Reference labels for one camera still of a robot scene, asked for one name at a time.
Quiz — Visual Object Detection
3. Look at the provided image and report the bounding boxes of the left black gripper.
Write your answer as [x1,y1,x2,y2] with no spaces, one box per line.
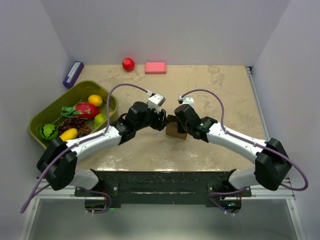
[135,104,170,131]

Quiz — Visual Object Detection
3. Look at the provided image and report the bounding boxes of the brown cardboard box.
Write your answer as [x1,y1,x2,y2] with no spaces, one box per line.
[165,115,187,140]

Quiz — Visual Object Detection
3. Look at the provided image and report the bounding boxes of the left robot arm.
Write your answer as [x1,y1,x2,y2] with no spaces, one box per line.
[36,101,169,196]

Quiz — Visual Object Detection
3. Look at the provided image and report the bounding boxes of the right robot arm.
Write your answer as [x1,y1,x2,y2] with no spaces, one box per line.
[174,104,292,197]

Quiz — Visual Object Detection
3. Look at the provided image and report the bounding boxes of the pink box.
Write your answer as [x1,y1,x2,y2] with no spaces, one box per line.
[145,62,166,74]

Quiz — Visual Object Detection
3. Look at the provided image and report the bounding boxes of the purple box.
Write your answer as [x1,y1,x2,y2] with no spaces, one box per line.
[62,61,84,89]

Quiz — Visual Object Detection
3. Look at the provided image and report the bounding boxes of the red apple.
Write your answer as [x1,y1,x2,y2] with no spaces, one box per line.
[122,58,135,72]

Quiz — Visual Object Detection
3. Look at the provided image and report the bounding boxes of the red dragon fruit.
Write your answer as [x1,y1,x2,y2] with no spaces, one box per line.
[60,102,100,120]

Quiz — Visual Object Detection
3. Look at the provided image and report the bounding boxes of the purple grapes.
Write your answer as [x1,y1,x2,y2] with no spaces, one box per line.
[58,118,92,138]

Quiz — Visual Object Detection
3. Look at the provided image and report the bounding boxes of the yellow mango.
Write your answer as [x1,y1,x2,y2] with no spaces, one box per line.
[59,128,78,142]

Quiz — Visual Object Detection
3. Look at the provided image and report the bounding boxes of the olive green basket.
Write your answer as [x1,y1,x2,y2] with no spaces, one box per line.
[28,80,109,149]

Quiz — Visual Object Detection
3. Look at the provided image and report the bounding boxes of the toy watermelon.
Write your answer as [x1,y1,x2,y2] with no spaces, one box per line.
[39,123,59,141]

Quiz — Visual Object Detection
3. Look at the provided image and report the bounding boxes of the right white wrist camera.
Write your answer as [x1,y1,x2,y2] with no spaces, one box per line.
[178,96,195,108]

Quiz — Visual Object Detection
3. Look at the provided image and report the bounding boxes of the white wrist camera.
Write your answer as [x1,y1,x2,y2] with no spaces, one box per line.
[178,96,195,108]
[147,93,166,113]

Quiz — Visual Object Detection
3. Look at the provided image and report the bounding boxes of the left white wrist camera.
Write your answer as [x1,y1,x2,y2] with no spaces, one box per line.
[147,93,166,113]

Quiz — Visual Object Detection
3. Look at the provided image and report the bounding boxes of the black base frame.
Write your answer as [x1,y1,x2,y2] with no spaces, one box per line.
[74,171,252,213]

